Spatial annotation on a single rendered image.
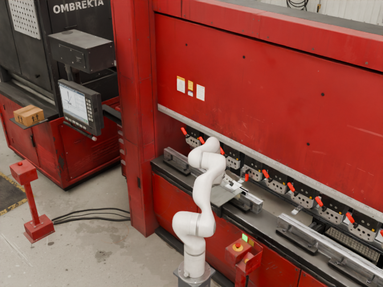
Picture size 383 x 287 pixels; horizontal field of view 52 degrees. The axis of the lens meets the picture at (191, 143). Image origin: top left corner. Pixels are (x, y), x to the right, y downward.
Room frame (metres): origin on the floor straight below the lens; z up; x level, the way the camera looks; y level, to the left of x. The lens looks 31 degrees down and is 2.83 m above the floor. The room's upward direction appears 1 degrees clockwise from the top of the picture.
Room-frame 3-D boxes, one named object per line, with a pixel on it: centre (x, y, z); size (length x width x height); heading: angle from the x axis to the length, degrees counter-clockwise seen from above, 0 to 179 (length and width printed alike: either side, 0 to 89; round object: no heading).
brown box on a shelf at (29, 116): (3.48, 1.62, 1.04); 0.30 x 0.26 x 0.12; 48
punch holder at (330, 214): (1.88, -0.88, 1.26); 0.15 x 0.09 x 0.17; 44
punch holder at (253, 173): (2.31, -0.46, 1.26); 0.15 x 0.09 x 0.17; 44
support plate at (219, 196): (2.33, -0.23, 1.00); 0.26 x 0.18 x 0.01; 134
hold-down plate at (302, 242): (1.96, -0.72, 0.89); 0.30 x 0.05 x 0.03; 44
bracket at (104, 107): (3.17, 0.77, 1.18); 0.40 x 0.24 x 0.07; 44
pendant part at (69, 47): (3.01, 0.87, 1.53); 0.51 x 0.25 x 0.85; 49
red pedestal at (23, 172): (2.93, 1.52, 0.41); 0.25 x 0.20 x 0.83; 134
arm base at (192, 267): (1.59, -0.03, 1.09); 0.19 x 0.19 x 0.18
